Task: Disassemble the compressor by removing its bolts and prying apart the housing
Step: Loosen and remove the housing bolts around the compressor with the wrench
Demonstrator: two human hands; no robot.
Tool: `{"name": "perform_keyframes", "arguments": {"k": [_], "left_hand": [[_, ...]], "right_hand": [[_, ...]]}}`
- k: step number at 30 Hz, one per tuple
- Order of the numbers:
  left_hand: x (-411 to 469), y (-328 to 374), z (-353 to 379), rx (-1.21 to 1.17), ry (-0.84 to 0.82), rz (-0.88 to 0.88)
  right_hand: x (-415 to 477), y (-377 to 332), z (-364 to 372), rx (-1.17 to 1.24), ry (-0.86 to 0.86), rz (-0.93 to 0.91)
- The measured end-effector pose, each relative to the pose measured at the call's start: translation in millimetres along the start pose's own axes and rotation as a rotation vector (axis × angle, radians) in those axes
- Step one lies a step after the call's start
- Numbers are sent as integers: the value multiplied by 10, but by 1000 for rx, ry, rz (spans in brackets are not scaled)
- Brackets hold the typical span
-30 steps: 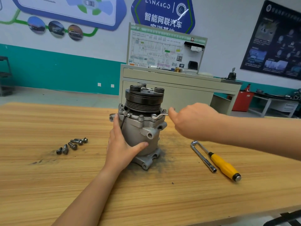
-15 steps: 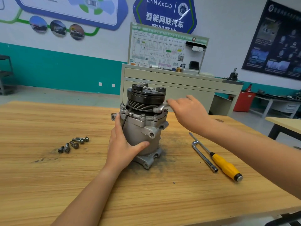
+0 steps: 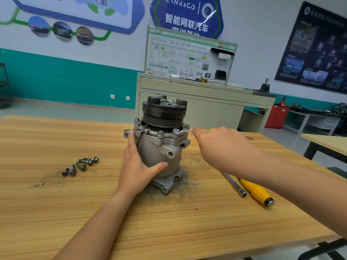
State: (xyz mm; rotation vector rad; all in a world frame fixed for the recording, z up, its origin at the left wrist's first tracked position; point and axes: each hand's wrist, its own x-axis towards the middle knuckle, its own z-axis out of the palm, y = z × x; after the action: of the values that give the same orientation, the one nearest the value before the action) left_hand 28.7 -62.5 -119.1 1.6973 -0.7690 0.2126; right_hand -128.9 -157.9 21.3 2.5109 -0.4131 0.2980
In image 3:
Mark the yellow handled screwdriver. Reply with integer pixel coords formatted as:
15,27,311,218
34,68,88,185
239,177,275,208

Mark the beige workbench cabinet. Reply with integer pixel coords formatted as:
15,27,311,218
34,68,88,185
135,73,277,133

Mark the dark wall poster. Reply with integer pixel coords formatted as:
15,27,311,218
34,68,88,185
274,1,347,94

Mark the person's right hand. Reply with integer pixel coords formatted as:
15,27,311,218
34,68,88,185
192,126,267,179

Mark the dark equipment pile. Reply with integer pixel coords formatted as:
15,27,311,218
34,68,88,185
330,103,347,117

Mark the white wiring display board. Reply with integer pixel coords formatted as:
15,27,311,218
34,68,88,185
144,25,238,85

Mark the wooden side table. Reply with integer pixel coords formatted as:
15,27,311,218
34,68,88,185
300,133,347,160

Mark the grey metal compressor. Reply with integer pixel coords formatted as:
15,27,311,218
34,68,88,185
124,95,192,195

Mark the silver L-shaped socket wrench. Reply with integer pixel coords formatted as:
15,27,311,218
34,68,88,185
221,172,247,198

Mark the black bench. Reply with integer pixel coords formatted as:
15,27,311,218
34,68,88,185
325,166,347,179

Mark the person's right forearm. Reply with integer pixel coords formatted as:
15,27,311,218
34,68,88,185
249,157,347,239

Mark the red cabinet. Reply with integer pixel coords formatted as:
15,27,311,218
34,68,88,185
265,104,291,129

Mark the person's left forearm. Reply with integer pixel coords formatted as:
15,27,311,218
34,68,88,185
53,189,135,260

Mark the person's left hand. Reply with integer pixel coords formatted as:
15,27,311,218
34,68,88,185
114,130,170,199

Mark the blue rounded infographic panel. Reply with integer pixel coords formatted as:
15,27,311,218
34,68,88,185
11,0,146,35

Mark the small black device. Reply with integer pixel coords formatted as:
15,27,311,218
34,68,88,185
259,78,272,93

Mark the round photo wall decal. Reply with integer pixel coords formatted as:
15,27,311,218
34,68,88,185
52,21,73,42
75,26,94,46
27,16,51,37

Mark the grey metal shelf cart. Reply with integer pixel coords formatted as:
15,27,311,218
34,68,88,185
0,62,10,109

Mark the blue hexagon wall sign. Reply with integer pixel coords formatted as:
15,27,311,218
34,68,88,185
150,0,224,40

